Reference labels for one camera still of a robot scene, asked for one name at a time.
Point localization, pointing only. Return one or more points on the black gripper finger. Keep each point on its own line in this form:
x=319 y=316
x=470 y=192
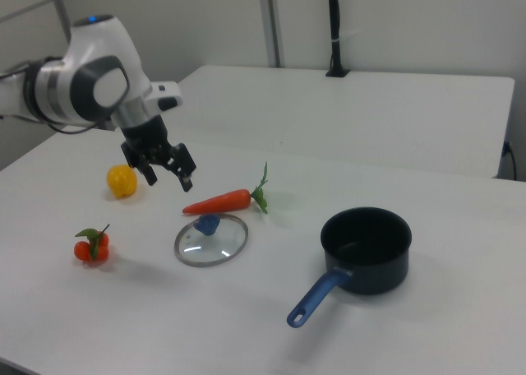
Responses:
x=149 y=173
x=184 y=169

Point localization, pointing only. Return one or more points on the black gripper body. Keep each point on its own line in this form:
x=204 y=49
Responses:
x=146 y=140

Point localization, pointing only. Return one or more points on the glass lid with blue knob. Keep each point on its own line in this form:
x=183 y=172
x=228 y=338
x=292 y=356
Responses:
x=222 y=243

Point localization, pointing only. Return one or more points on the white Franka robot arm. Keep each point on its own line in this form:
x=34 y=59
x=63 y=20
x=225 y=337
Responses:
x=94 y=50

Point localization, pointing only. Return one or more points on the yellow toy bell pepper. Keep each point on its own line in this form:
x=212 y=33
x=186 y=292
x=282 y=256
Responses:
x=121 y=181

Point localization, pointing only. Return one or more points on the orange toy carrot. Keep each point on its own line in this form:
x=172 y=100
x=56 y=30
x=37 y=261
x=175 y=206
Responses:
x=222 y=200

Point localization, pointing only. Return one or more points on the orange toy tomato cluster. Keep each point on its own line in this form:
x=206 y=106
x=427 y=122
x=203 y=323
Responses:
x=82 y=249

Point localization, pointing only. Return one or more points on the white adjacent table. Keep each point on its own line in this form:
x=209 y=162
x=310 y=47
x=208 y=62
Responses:
x=328 y=116

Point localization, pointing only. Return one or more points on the dark blue saucepan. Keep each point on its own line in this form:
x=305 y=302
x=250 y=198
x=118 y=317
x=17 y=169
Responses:
x=370 y=272

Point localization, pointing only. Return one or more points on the black camera pole with base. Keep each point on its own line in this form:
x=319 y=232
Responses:
x=337 y=54

